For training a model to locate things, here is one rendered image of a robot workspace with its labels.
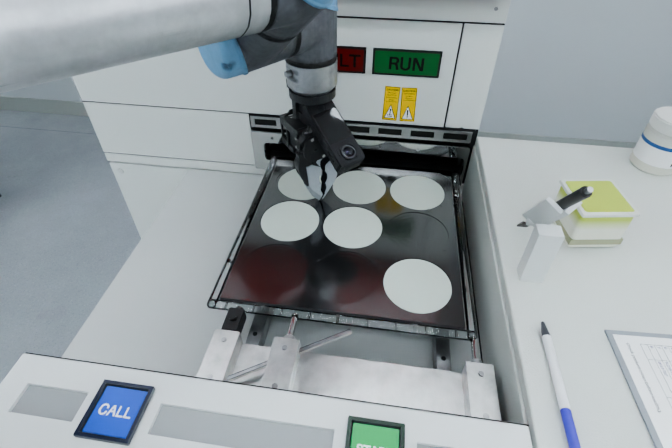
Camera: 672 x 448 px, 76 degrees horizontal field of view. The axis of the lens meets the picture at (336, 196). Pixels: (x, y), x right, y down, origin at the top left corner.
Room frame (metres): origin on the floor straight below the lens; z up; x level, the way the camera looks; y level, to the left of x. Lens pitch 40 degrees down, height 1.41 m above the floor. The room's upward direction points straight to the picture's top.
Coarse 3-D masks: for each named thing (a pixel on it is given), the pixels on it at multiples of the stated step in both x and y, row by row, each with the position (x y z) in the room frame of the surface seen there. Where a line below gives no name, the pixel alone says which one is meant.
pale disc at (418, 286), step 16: (400, 272) 0.42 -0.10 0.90; (416, 272) 0.42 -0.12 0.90; (432, 272) 0.42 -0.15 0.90; (384, 288) 0.39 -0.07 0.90; (400, 288) 0.39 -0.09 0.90; (416, 288) 0.39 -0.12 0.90; (432, 288) 0.39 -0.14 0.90; (448, 288) 0.39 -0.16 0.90; (400, 304) 0.36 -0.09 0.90; (416, 304) 0.36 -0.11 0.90; (432, 304) 0.36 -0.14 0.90
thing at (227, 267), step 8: (272, 160) 0.71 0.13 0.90; (272, 168) 0.68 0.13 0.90; (264, 176) 0.65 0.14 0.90; (264, 184) 0.63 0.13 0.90; (256, 192) 0.61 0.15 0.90; (256, 200) 0.58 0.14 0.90; (256, 208) 0.57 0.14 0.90; (248, 216) 0.54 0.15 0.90; (248, 224) 0.52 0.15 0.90; (240, 232) 0.50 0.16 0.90; (240, 240) 0.49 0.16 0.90; (232, 248) 0.47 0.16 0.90; (240, 248) 0.47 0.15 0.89; (232, 256) 0.45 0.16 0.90; (224, 264) 0.43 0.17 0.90; (232, 264) 0.44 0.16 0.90; (224, 272) 0.42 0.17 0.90; (224, 280) 0.40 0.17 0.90; (216, 288) 0.39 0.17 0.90; (216, 296) 0.38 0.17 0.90; (208, 304) 0.36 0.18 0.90
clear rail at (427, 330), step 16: (224, 304) 0.36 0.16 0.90; (240, 304) 0.36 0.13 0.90; (256, 304) 0.36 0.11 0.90; (304, 320) 0.34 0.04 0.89; (320, 320) 0.34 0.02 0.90; (336, 320) 0.34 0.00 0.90; (352, 320) 0.34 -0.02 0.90; (368, 320) 0.33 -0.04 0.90; (384, 320) 0.34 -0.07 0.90; (432, 336) 0.32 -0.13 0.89; (448, 336) 0.31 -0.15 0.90; (464, 336) 0.31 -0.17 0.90
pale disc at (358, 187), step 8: (344, 176) 0.66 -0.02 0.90; (352, 176) 0.66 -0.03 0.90; (360, 176) 0.66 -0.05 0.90; (368, 176) 0.66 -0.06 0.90; (376, 176) 0.66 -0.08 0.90; (336, 184) 0.63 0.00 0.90; (344, 184) 0.63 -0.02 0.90; (352, 184) 0.63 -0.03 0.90; (360, 184) 0.63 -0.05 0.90; (368, 184) 0.63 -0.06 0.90; (376, 184) 0.63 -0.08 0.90; (384, 184) 0.63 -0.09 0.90; (336, 192) 0.61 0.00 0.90; (344, 192) 0.61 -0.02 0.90; (352, 192) 0.61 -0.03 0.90; (360, 192) 0.61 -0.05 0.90; (368, 192) 0.61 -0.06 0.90; (376, 192) 0.61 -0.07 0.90; (384, 192) 0.61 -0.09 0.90; (344, 200) 0.59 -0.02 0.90; (352, 200) 0.59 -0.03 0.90; (360, 200) 0.59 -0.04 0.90; (368, 200) 0.59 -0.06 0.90; (376, 200) 0.59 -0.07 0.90
